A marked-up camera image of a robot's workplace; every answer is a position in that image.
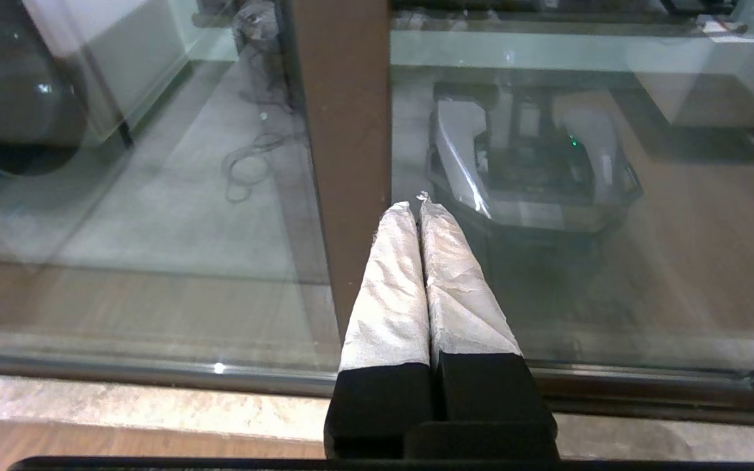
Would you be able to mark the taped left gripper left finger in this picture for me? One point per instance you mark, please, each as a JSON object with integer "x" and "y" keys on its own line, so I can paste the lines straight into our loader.
{"x": 383, "y": 314}

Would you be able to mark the door floor track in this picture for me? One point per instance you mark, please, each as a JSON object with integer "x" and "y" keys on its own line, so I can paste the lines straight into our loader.
{"x": 645, "y": 409}

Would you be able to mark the brown framed fixed glass panel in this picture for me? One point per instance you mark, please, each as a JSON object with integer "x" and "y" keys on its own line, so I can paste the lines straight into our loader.
{"x": 347, "y": 131}

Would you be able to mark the grey stone railing sill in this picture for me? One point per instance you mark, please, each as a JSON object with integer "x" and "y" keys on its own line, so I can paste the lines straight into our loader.
{"x": 547, "y": 26}

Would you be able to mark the black metal balcony railing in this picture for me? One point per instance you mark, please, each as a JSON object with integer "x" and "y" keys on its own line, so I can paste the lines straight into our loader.
{"x": 547, "y": 6}

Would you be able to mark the brown framed sliding glass door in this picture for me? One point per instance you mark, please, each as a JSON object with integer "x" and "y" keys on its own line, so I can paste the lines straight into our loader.
{"x": 678, "y": 275}

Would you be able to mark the large black rounded object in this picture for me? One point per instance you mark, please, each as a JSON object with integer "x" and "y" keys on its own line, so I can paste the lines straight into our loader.
{"x": 10, "y": 98}

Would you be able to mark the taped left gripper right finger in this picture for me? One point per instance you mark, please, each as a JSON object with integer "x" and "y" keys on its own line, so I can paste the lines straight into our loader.
{"x": 468, "y": 327}

